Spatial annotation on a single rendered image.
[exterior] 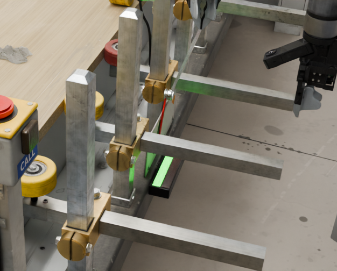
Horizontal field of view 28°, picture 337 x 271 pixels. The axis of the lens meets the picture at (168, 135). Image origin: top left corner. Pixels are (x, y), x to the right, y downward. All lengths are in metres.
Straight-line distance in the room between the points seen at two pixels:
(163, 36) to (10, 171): 0.80
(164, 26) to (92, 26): 0.28
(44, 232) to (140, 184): 0.23
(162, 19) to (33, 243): 0.55
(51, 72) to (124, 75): 0.27
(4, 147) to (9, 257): 0.18
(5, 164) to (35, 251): 0.72
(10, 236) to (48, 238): 0.65
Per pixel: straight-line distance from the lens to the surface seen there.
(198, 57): 2.01
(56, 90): 1.41
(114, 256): 1.32
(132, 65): 1.23
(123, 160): 1.32
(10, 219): 0.81
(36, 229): 1.49
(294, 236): 2.49
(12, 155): 0.72
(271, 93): 1.55
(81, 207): 1.12
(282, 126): 3.07
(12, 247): 0.84
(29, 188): 1.16
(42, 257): 1.43
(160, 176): 1.51
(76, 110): 1.01
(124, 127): 1.31
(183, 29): 1.74
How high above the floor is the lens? 1.62
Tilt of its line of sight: 34 degrees down
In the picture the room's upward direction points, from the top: 5 degrees clockwise
